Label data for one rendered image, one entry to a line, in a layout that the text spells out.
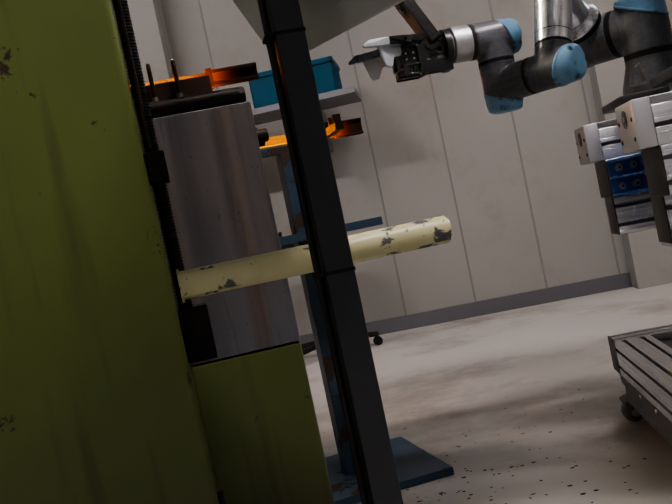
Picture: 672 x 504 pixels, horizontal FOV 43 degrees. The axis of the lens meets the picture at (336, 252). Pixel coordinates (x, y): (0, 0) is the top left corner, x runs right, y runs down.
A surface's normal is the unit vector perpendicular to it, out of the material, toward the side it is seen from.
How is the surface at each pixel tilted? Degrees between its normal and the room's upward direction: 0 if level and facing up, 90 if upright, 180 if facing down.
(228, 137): 90
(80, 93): 90
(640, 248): 90
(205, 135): 90
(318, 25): 120
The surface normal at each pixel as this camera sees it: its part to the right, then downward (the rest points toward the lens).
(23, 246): 0.18, 0.00
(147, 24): -0.12, 0.06
